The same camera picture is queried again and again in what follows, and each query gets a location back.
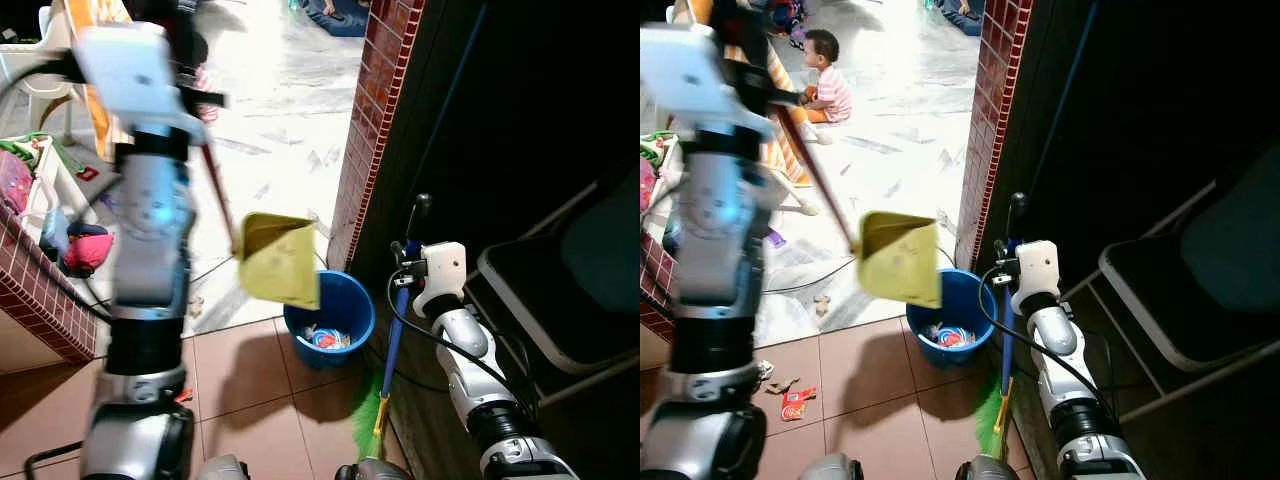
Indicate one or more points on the black chair with grey frame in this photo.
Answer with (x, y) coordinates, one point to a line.
(1180, 300)
(540, 300)

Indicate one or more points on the blue cloth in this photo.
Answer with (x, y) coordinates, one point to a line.
(962, 15)
(335, 18)

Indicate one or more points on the thin blue pole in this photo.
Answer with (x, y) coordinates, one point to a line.
(450, 100)
(1063, 100)

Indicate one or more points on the orange patterned cloth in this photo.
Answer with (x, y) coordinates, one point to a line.
(90, 10)
(785, 150)

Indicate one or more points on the pink red bag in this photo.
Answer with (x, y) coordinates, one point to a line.
(90, 252)

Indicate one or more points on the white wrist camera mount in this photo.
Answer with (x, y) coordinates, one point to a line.
(130, 75)
(445, 265)
(690, 75)
(1040, 265)

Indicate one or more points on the grey left robot leg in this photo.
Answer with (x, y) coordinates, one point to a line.
(225, 468)
(830, 468)

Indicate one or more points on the small child in striped shirt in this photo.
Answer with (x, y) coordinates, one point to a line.
(830, 90)
(208, 108)

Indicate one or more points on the grey right robot leg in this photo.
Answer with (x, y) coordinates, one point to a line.
(372, 470)
(985, 470)

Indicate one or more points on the red brick pillar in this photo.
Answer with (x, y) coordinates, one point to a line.
(995, 100)
(375, 100)

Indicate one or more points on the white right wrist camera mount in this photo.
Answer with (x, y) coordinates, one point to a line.
(445, 265)
(1040, 265)

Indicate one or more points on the blue plastic bucket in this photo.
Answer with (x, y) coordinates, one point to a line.
(350, 300)
(968, 300)

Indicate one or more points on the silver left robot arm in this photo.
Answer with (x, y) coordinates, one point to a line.
(150, 220)
(715, 230)

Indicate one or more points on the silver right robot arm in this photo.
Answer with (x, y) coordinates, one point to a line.
(1052, 335)
(465, 345)

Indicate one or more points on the brown litter scrap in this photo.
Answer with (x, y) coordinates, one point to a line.
(782, 386)

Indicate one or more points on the rubbish wrappers in bucket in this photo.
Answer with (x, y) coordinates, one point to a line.
(325, 338)
(950, 336)

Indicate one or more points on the pink plastic toy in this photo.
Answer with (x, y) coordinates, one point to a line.
(15, 185)
(647, 185)

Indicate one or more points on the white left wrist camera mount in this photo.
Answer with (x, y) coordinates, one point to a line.
(130, 75)
(690, 75)

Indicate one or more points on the grey robot leg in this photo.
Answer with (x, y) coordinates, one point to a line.
(985, 470)
(225, 468)
(830, 468)
(372, 470)

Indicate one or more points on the low red brick wall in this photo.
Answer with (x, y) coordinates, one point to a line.
(40, 290)
(655, 290)

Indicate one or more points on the white crumpled litter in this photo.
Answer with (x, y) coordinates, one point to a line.
(764, 370)

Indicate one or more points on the tan litter scrap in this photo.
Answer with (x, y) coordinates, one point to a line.
(196, 306)
(822, 305)

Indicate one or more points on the white plastic chair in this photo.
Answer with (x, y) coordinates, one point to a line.
(25, 70)

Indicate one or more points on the green toy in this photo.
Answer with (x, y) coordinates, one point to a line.
(20, 148)
(655, 148)

